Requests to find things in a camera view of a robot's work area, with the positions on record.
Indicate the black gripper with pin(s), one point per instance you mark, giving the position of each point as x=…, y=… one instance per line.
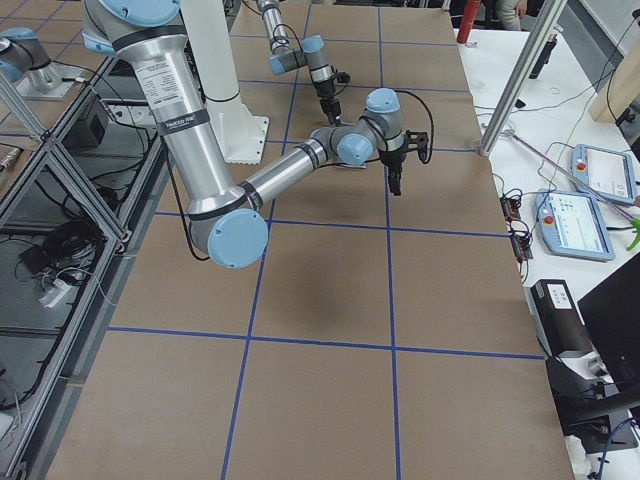
x=325, y=90
x=392, y=159

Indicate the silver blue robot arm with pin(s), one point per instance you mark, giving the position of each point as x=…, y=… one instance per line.
x=181, y=55
x=289, y=53

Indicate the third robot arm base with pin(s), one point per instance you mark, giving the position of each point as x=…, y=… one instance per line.
x=26, y=64

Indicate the small circuit board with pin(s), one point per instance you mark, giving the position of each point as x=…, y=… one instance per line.
x=519, y=232

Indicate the brown paper table cover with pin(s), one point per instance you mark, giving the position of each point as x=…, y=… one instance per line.
x=380, y=337

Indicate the red fire extinguisher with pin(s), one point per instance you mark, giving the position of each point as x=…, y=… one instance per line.
x=467, y=21

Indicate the lower blue teach pendant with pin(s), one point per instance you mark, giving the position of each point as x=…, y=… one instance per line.
x=572, y=225

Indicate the blue teach pendant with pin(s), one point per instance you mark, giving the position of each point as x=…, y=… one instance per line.
x=609, y=172
x=572, y=225

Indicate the black box with label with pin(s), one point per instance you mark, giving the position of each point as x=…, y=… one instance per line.
x=565, y=333

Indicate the upper blue teach pendant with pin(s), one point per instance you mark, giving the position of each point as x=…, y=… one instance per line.
x=609, y=172

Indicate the reacher grabber stick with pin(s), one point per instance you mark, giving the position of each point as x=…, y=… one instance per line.
x=634, y=222

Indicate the black monitor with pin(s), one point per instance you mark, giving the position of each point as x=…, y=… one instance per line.
x=611, y=314

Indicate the white power strip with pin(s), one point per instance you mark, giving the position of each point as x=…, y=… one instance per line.
x=54, y=293

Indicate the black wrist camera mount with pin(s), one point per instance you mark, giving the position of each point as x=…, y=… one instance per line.
x=417, y=141

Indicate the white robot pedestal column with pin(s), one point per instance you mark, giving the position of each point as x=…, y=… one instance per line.
x=240, y=135

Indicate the aluminium frame post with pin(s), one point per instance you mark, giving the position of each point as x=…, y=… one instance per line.
x=530, y=52

